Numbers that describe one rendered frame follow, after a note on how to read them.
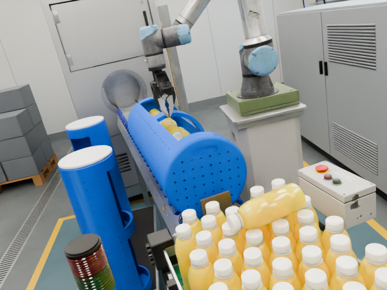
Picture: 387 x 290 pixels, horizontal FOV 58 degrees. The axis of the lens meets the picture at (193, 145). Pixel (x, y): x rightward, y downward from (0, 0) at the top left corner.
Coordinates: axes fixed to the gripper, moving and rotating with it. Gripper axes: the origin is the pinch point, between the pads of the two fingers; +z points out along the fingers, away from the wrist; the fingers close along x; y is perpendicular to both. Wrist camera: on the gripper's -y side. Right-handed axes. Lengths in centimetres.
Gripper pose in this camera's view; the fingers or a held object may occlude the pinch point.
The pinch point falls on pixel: (169, 114)
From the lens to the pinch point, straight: 144.3
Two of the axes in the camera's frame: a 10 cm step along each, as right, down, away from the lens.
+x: -9.3, 2.8, -2.3
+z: 1.9, 9.2, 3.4
